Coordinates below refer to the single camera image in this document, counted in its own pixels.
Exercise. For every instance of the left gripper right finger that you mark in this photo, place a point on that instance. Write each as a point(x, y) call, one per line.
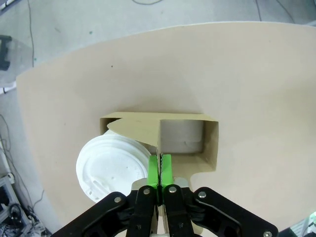
point(177, 212)

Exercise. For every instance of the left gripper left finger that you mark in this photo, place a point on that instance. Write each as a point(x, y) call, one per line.
point(143, 212)

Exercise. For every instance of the brown cardboard cup carrier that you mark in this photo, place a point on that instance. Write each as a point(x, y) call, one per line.
point(138, 128)

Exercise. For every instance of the white cup with lid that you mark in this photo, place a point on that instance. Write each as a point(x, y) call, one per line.
point(111, 163)

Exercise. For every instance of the plain white paper cup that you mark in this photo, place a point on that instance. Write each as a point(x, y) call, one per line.
point(180, 134)

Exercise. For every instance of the white floor power strip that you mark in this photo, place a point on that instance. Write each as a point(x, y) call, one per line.
point(6, 89)

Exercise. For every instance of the clear floor mat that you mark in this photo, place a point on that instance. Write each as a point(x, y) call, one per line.
point(21, 56)

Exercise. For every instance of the black chair base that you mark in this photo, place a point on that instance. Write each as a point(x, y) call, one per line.
point(5, 51)

